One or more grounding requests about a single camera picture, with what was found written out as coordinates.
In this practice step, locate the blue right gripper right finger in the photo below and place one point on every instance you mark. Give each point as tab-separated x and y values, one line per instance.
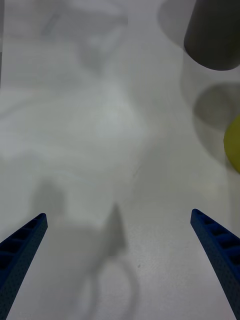
220	250

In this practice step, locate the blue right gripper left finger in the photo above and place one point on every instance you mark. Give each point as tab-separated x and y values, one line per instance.
22	252

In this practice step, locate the yellow-green plastic waste bin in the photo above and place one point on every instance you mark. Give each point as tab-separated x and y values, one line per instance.
233	145

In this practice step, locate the grey plastic waste bin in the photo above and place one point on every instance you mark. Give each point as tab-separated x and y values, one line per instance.
212	32

